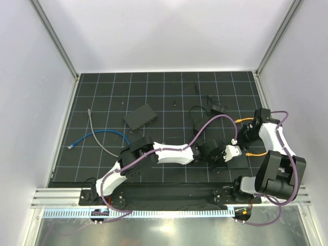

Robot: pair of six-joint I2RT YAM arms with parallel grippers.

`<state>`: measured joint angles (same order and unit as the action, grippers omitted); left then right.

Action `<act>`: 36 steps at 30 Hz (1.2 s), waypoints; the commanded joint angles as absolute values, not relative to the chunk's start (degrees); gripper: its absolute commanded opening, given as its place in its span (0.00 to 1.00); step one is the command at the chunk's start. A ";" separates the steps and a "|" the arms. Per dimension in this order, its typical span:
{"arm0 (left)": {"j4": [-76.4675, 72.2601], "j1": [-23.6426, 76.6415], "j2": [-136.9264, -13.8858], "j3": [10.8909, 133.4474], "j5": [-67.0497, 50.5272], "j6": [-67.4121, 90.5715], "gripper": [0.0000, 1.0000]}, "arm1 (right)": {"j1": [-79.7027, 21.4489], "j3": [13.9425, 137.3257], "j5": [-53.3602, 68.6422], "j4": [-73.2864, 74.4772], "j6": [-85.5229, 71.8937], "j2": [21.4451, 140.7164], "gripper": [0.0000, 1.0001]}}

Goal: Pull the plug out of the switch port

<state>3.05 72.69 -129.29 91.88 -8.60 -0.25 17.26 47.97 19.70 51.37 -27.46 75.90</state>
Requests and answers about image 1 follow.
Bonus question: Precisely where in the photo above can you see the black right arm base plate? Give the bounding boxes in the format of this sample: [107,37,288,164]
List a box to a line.
[213,187,262,204]

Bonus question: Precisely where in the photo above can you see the black power adapter plug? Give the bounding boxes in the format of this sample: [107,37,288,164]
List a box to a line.
[210,104,226,115]

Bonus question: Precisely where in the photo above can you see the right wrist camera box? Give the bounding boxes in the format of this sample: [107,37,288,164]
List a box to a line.
[254,108,271,125]

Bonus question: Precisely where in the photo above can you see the aluminium left frame post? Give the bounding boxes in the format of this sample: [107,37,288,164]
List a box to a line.
[29,0,79,80]

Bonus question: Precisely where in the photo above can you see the black network switch box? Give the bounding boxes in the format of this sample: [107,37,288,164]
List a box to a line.
[123,104,157,131]

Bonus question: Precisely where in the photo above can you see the grey ethernet cable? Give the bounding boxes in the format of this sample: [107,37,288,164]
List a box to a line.
[87,109,120,157]

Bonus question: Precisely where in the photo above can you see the aluminium front frame rail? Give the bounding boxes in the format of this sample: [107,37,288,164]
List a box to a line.
[30,185,312,209]

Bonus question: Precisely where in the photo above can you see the blue ethernet cable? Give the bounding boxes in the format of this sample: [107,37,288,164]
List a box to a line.
[67,130,131,150]

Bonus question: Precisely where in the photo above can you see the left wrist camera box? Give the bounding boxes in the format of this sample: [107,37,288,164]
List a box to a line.
[223,139,242,162]

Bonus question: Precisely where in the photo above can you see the black power cable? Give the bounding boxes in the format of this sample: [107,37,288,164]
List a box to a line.
[173,73,228,111]

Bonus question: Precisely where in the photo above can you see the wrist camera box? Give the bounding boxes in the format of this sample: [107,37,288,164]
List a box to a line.
[254,108,271,125]
[223,139,242,162]

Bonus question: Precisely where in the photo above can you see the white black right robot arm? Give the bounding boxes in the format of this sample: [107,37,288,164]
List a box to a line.
[231,121,306,206]

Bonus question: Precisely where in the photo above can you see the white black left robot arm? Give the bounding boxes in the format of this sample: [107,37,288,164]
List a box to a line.
[90,137,232,205]

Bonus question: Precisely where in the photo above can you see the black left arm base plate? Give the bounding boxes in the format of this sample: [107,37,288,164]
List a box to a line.
[78,189,125,207]

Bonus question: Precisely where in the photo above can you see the yellow ethernet cable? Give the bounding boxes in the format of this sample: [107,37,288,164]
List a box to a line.
[235,117,269,157]

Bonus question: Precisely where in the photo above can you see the white slotted cable duct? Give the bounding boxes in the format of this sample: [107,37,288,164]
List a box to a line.
[43,207,235,219]

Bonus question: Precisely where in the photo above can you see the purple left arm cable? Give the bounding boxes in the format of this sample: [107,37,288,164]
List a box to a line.
[99,114,239,223]

